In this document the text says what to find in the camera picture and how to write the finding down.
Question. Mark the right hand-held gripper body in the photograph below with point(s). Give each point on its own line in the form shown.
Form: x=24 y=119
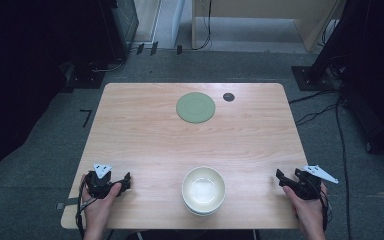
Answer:
x=308 y=183

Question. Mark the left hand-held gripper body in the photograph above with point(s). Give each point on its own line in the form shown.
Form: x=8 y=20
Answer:
x=99 y=182

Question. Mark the cream bowl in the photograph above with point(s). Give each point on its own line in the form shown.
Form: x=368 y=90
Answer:
x=201 y=213
x=203 y=190

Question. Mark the green round plate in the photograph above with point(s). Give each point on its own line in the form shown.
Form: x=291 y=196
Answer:
x=195 y=107

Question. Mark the person's left hand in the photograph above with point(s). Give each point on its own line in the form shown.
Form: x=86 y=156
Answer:
x=97 y=208

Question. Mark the person's right hand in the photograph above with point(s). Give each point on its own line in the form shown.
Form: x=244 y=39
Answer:
x=308 y=211

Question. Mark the grey tape strip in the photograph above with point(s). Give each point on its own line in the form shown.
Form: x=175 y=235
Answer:
x=68 y=202

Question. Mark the black floor tape mark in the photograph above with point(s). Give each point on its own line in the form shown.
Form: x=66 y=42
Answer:
x=87 y=116

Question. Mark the person's dark lap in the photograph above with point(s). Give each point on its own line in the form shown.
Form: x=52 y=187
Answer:
x=193 y=235

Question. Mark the black round table grommet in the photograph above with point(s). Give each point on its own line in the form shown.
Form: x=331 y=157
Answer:
x=228 y=97

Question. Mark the black floor block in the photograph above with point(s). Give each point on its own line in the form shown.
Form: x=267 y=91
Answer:
x=140 y=48
x=179 y=49
x=154 y=48

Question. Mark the dark glass cabinet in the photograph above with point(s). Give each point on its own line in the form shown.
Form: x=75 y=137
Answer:
x=125 y=20

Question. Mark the light wooden desk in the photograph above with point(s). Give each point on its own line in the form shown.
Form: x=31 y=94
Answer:
x=263 y=8

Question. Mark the black stand with base plate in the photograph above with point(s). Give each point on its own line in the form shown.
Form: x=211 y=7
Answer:
x=316 y=76

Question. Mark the black stand base plate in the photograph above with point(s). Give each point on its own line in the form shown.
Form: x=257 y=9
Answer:
x=85 y=78

